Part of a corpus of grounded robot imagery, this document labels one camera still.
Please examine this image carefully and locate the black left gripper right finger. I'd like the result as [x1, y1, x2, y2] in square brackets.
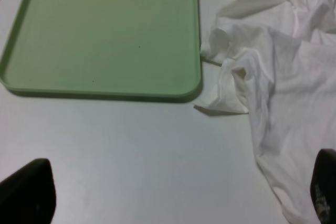
[310, 148, 336, 223]

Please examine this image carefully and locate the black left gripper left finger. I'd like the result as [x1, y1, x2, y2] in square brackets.
[1, 158, 56, 223]

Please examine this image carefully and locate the white short sleeve shirt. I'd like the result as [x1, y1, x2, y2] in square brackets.
[201, 0, 335, 223]

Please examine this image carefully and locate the green plastic tray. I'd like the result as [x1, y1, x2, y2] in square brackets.
[1, 0, 202, 101]

